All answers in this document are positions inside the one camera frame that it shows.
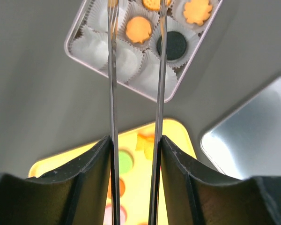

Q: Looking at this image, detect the swirl cookie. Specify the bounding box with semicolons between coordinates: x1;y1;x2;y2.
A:
126;16;152;44
183;0;213;26

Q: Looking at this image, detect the yellow plastic tray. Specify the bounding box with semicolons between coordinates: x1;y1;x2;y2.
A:
28;119;196;225

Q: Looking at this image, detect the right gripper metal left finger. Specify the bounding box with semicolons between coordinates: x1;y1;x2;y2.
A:
0;2;120;225

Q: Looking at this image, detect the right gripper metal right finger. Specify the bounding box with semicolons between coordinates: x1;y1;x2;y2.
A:
148;0;281;225

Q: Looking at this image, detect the round biscuit cookie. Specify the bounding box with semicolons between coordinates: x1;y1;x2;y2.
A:
107;0;118;8
142;0;163;12

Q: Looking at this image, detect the fish shaped cookie top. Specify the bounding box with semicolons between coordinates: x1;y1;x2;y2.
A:
135;134;155;161

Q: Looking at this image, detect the round biscuit cookie top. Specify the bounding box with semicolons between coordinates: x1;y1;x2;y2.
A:
142;0;163;12

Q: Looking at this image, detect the pink sandwich cookie right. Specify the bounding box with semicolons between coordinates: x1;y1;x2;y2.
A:
103;204;127;225

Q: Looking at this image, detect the green sandwich cookie top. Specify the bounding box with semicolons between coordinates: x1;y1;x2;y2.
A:
119;150;133;174

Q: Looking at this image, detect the chocolate chip cookie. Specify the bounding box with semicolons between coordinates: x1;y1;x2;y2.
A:
107;178;126;199

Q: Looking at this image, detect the pink cookie tin box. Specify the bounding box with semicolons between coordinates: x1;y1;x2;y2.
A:
64;0;223;102

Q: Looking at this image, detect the silver tin lid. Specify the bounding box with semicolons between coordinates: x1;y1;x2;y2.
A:
200;77;281;179

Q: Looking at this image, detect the black sandwich cookie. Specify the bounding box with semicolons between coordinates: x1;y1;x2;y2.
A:
166;31;187;61

